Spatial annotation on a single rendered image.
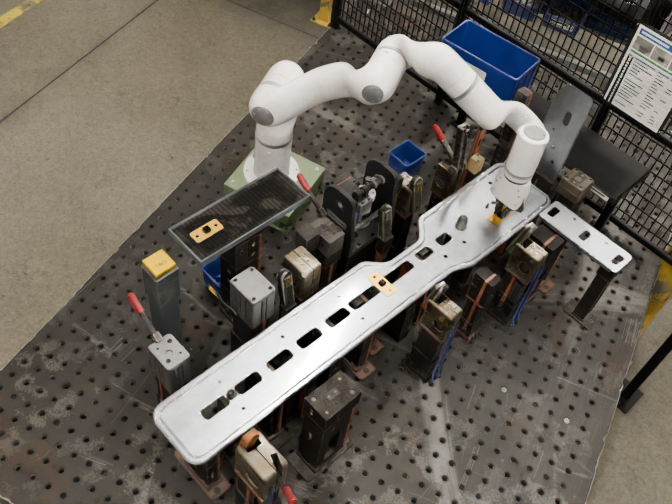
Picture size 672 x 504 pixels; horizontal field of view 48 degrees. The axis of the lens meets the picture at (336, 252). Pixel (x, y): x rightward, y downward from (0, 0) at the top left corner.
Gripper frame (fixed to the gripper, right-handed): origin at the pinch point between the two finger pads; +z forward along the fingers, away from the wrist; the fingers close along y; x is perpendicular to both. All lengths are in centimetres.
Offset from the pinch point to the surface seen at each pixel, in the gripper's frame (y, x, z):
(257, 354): -10, -87, 3
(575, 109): -2.1, 26.6, -24.4
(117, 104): -212, -9, 103
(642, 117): 9, 55, -14
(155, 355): -22, -109, -3
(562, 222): 13.9, 14.1, 3.2
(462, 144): -20.1, 0.5, -11.3
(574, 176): 6.6, 27.2, -2.8
